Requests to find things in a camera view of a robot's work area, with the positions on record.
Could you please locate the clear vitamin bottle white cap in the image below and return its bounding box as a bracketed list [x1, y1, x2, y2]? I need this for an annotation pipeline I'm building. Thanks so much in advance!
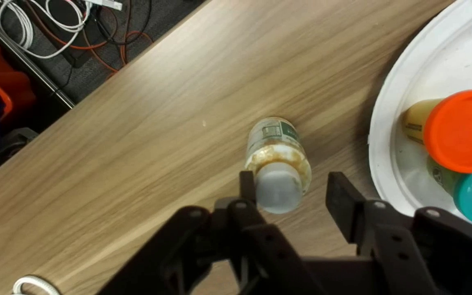
[245, 116, 314, 214]

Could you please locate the white paper cup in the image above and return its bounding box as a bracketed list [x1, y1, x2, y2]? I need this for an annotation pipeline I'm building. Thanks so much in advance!
[12, 275, 63, 295]

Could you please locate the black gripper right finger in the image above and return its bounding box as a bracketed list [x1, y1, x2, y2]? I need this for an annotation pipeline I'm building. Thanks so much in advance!
[327, 171, 472, 295]

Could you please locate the white coiled cable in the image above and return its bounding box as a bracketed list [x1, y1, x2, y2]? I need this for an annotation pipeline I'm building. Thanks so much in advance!
[0, 0, 125, 61]

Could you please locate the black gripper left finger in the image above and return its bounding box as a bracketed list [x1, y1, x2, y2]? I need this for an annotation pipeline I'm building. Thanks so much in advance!
[98, 170, 325, 295]

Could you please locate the white paper plate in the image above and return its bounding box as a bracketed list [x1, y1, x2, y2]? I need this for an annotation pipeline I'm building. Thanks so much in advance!
[368, 0, 472, 222]

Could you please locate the orange lid play-doh tub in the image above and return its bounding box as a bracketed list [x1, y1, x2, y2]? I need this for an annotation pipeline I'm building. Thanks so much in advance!
[402, 89, 472, 173]

